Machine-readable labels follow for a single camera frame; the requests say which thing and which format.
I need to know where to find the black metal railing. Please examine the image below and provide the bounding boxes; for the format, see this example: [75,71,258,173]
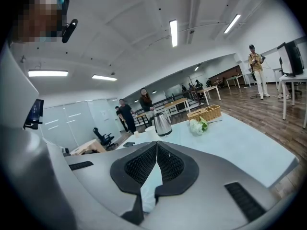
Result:
[134,93,201,127]

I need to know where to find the person's head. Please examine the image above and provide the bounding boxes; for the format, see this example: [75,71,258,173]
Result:
[9,0,70,44]

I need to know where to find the steel electric kettle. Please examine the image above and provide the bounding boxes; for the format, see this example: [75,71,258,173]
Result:
[149,112,173,137]

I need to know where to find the black rig monitor screen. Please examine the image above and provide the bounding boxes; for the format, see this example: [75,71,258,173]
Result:
[23,99,45,130]

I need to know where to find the black office chair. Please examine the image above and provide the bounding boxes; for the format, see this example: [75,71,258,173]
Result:
[93,127,118,150]

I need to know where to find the white table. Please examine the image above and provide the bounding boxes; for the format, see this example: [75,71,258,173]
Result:
[196,85,221,106]
[225,74,248,90]

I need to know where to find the black head-worn camera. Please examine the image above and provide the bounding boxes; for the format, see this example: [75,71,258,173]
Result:
[61,19,79,44]

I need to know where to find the wooden top white desk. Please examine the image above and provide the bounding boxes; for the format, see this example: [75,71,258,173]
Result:
[164,97,191,123]

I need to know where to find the white flowers bunch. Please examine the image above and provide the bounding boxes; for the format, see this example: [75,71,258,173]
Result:
[189,115,223,136]

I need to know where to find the wicker basket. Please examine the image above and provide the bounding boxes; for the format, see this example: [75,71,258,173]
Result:
[187,104,222,123]

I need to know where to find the black desktop monitor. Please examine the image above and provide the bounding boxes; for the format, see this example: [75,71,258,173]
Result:
[277,41,305,78]

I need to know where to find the long ceiling light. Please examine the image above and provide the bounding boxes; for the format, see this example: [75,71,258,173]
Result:
[92,74,118,81]
[28,69,69,78]
[224,13,241,34]
[169,20,178,48]

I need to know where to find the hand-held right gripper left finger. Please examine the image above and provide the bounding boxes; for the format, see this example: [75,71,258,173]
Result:
[63,140,159,230]

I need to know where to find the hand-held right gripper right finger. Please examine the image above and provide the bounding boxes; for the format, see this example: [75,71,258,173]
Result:
[143,140,279,230]

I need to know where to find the light blue cloth table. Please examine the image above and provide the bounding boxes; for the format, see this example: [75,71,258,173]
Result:
[116,113,300,189]

